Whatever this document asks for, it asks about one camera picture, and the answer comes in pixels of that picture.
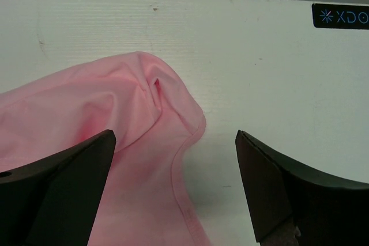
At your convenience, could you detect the pink t-shirt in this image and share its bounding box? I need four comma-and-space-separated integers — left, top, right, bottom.
1, 52, 210, 245

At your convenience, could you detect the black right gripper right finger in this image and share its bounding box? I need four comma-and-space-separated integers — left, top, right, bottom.
235, 130, 368, 245

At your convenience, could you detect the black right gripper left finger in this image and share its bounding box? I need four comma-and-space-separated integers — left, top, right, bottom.
1, 130, 116, 245

